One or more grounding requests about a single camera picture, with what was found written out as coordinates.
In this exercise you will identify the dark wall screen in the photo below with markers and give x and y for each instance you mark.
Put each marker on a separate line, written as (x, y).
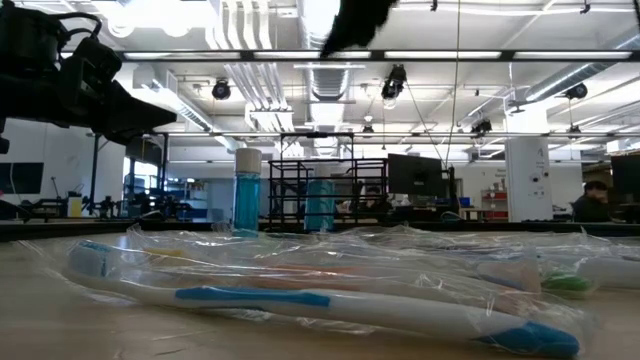
(22, 177)

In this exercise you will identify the person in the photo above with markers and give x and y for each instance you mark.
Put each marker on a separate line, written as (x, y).
(592, 205)

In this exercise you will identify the white yellow canister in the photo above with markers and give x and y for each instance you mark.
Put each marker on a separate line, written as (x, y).
(75, 207)

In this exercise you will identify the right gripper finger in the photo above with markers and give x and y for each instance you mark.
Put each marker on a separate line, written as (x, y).
(362, 17)

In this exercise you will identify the white building column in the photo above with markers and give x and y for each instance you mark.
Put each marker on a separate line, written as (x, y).
(527, 200)

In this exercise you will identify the blue white toothbrush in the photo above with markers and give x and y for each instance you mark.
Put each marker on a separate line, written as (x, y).
(400, 312)
(612, 272)

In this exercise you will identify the red parts shelving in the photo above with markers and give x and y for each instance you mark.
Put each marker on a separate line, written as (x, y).
(495, 205)

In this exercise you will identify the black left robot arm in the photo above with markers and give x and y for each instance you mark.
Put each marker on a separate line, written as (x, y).
(25, 75)

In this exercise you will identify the black computer monitor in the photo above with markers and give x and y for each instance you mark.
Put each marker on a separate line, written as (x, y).
(415, 175)
(627, 175)

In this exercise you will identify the black neighbouring station frame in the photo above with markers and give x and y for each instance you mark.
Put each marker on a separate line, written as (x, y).
(94, 175)

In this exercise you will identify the black ceiling spotlight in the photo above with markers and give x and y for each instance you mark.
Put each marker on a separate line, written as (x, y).
(221, 90)
(394, 82)
(481, 126)
(577, 91)

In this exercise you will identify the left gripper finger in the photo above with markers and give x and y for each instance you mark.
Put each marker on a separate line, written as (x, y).
(135, 117)

